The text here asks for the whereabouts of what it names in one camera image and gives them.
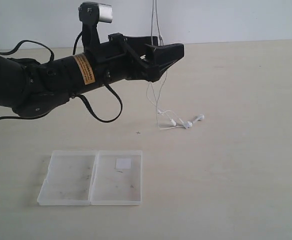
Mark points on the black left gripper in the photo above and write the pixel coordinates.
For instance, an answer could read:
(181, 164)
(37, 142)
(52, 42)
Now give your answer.
(120, 58)

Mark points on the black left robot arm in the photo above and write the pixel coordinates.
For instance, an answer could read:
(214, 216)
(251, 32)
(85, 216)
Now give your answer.
(32, 89)

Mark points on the white paper label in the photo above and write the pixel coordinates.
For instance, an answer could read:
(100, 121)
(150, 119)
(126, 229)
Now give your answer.
(123, 163)

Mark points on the clear plastic storage case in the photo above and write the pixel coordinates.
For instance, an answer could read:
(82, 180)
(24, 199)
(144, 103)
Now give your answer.
(90, 177)

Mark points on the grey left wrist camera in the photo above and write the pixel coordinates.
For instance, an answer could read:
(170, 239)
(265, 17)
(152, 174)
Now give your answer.
(92, 13)

